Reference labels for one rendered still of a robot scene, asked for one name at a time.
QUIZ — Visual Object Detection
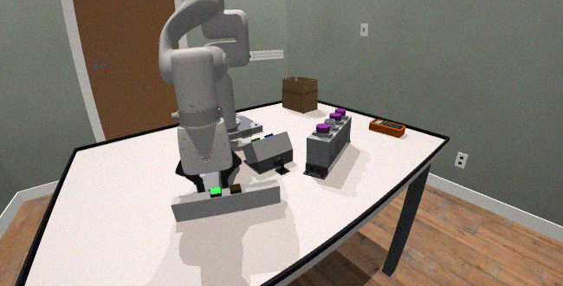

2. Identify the small brown cardboard box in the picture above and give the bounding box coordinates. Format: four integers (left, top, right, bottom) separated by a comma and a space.
282, 76, 318, 114

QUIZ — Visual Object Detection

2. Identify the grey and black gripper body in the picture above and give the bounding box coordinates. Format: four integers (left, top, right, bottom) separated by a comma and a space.
178, 117, 233, 175

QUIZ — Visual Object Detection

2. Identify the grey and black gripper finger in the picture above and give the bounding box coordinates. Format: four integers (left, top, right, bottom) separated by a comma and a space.
220, 149, 242, 188
175, 160, 205, 193

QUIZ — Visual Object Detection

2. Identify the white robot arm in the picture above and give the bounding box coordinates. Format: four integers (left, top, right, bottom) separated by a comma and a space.
159, 0, 249, 130

